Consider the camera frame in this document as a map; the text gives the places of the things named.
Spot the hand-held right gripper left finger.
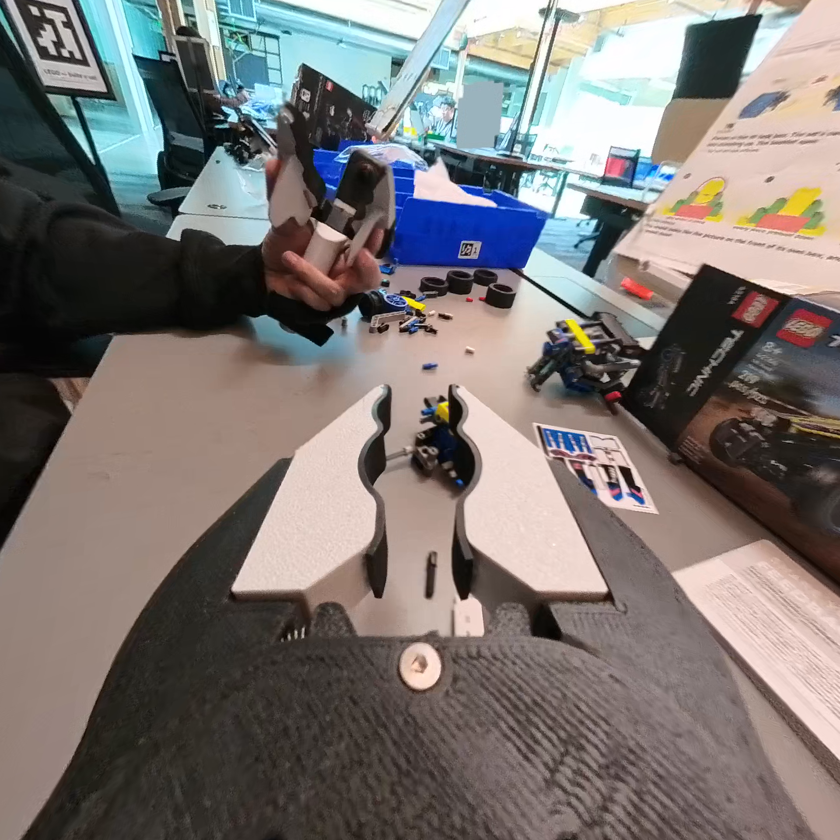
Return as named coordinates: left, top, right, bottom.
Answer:
left=231, top=384, right=392, bottom=611

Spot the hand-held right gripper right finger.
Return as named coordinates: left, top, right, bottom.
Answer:
left=448, top=384, right=611, bottom=637

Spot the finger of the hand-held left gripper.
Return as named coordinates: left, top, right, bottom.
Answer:
left=346, top=159, right=398, bottom=268
left=266, top=105, right=327, bottom=228

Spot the small blue yellow lego assembly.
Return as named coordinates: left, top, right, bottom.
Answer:
left=387, top=394, right=476, bottom=490

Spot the person's left forearm black sleeve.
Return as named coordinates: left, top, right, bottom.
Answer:
left=0, top=161, right=337, bottom=375

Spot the lego sticker sheet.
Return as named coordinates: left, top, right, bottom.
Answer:
left=533, top=422, right=659, bottom=515

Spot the blue rim lego wheel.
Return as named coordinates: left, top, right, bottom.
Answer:
left=359, top=289, right=412, bottom=323

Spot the pile of small lego pieces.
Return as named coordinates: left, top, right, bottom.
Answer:
left=367, top=259, right=457, bottom=337

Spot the large blue black lego assembly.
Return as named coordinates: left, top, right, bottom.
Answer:
left=525, top=314, right=647, bottom=416

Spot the black lego set box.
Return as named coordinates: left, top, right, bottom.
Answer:
left=620, top=264, right=840, bottom=581

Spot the person's left hand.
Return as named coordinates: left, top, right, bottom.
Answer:
left=261, top=161, right=389, bottom=313

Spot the blue plastic bin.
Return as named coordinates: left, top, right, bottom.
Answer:
left=314, top=140, right=421, bottom=198
left=390, top=185, right=549, bottom=270

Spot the white side table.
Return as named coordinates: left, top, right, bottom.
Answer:
left=177, top=146, right=293, bottom=222

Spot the white crumpled bag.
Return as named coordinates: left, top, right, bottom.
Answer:
left=413, top=159, right=497, bottom=208

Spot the black cardboard box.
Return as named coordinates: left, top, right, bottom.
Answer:
left=290, top=63, right=395, bottom=152

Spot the black office chair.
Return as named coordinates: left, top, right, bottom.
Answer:
left=133, top=54, right=221, bottom=212

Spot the black tripod pole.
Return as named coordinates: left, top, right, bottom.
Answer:
left=515, top=0, right=565, bottom=155

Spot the dark background desk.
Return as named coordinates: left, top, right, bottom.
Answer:
left=566, top=182, right=652, bottom=278

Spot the laptop with red screen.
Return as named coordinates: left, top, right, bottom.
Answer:
left=602, top=147, right=641, bottom=189

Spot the white instruction booklet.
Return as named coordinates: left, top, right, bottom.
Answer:
left=672, top=539, right=840, bottom=782

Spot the black white marker sign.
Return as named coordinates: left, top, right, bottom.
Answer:
left=0, top=0, right=119, bottom=191

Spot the brown cardboard box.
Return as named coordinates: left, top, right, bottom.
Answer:
left=651, top=96, right=725, bottom=166

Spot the black square panel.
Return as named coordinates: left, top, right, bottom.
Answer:
left=674, top=13, right=763, bottom=101

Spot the printed instruction poster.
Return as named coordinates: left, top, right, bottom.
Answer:
left=613, top=0, right=840, bottom=296

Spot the metal frame bar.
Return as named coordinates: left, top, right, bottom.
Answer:
left=371, top=0, right=471, bottom=140

